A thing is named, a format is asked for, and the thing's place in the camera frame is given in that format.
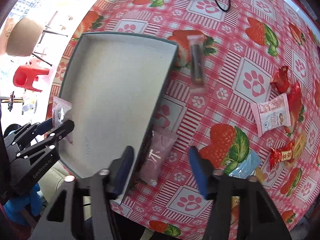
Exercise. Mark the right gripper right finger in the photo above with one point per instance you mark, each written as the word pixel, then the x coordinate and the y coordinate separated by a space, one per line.
pixel 258 216

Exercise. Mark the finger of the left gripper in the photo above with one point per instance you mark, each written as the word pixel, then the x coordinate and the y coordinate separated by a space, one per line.
pixel 51 139
pixel 23 136

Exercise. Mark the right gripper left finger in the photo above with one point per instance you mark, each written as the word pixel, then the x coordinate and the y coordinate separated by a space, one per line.
pixel 81 209

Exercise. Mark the clear pink snack packet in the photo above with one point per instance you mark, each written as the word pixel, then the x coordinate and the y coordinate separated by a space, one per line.
pixel 61 119

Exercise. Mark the light blue snack packet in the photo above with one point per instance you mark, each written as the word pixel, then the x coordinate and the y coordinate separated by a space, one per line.
pixel 247 167

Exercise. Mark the red gold snack packet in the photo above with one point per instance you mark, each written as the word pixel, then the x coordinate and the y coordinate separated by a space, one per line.
pixel 284 153

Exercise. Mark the yellow biscuit packet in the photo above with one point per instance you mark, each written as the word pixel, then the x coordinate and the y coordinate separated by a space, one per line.
pixel 298 149

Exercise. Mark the pink white snack packet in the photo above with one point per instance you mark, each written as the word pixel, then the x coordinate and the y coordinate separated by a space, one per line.
pixel 271 114

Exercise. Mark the mauve snack packet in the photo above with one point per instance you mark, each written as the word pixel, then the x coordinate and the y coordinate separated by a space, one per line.
pixel 162 142

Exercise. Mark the red snack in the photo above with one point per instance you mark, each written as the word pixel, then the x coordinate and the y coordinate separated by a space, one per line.
pixel 294 97

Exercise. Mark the red candy wrapper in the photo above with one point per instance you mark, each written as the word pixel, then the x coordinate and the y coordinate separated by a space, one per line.
pixel 280 80

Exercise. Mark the clear dark snack stick pack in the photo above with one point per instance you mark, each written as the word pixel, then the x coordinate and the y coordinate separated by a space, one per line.
pixel 198 79

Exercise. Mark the blue gloved left hand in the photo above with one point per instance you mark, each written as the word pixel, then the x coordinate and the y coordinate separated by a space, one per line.
pixel 14 206

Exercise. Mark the red plastic stool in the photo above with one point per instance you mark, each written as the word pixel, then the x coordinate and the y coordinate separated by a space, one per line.
pixel 29 73

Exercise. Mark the grey shallow tray box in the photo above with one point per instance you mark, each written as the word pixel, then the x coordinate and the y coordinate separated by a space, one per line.
pixel 113 82

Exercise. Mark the cardboard box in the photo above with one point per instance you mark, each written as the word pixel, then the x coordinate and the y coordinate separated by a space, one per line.
pixel 20 38

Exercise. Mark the strawberry plaid tablecloth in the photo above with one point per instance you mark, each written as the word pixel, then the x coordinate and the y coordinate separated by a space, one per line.
pixel 245 42

